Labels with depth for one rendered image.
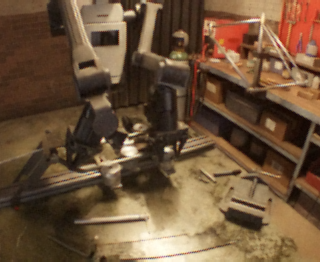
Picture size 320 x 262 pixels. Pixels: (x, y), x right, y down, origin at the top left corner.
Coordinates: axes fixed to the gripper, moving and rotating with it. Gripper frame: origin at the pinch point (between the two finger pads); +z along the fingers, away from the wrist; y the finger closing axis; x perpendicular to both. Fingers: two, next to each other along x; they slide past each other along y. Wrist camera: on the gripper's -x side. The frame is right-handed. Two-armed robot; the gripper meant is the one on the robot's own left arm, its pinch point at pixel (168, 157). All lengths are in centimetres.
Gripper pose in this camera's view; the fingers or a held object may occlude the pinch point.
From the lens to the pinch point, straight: 74.4
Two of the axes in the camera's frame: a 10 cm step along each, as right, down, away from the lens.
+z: 0.5, 9.4, 3.4
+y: -8.8, 2.0, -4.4
